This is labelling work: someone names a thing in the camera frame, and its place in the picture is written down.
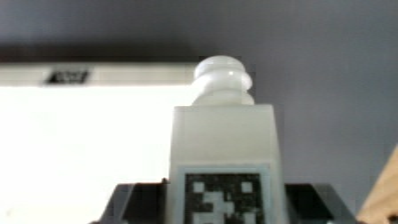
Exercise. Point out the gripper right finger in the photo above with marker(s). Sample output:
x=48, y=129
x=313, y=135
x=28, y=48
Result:
x=314, y=205

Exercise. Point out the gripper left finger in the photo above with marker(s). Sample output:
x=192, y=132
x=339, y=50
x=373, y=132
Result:
x=135, y=206

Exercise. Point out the white table leg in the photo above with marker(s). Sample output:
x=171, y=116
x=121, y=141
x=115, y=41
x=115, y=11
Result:
x=226, y=189

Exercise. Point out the white square tabletop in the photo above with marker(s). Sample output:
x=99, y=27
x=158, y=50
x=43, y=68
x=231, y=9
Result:
x=85, y=120

